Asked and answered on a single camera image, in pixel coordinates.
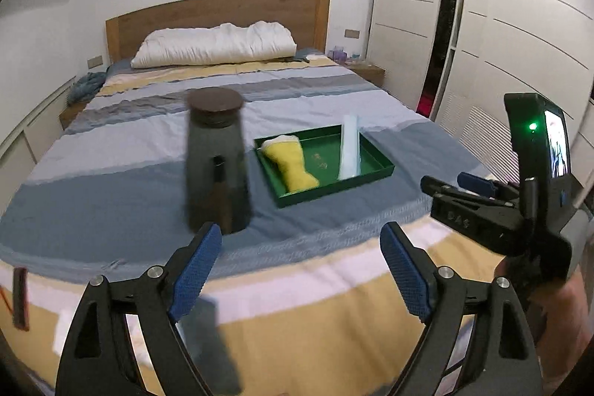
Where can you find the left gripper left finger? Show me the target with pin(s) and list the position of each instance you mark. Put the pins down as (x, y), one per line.
(98, 357)

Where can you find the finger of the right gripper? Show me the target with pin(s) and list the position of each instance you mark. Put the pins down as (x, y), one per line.
(444, 194)
(487, 188)

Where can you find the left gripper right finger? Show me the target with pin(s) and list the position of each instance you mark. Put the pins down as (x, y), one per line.
(474, 328)

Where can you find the person right hand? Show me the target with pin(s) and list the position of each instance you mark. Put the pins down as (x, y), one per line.
(567, 333)

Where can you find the white folded cloth in tray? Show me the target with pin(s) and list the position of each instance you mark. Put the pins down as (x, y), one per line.
(349, 166)

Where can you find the green tray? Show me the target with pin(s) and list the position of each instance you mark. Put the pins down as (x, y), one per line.
(321, 147)

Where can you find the right wooden nightstand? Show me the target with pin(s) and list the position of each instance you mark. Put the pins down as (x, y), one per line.
(371, 73)

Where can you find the yellow towel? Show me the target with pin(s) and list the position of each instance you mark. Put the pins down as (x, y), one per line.
(287, 154)

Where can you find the purple items on nightstand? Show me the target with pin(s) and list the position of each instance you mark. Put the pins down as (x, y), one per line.
(339, 55)

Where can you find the wooden headboard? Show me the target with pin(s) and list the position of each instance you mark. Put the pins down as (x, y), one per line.
(306, 19)

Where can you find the white pillow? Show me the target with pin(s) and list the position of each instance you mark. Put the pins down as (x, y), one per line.
(225, 43)

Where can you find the teal cloth on nightstand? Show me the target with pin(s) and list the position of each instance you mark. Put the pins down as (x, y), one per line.
(86, 87)

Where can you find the dark camera stand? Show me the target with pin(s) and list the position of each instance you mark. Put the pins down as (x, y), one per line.
(216, 182)

